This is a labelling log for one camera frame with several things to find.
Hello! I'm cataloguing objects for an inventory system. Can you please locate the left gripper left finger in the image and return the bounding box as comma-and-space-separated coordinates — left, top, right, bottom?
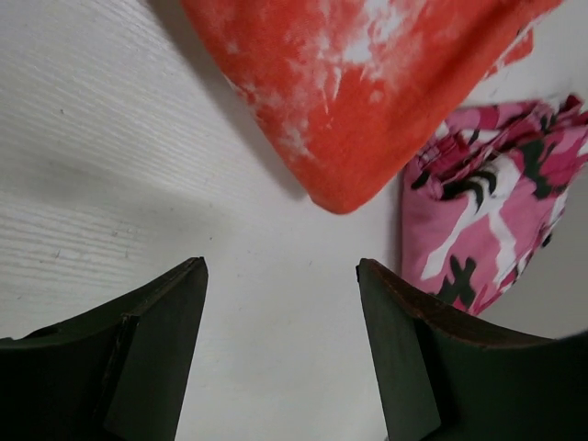
1, 257, 208, 440

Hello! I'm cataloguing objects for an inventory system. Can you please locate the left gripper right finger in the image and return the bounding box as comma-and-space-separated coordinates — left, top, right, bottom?
356, 259, 587, 440

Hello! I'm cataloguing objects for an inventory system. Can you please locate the pink camouflage cloth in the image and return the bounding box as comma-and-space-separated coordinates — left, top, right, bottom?
401, 95, 587, 315

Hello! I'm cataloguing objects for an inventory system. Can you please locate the orange white tie-dye cloth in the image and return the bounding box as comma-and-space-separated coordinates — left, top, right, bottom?
183, 0, 557, 214

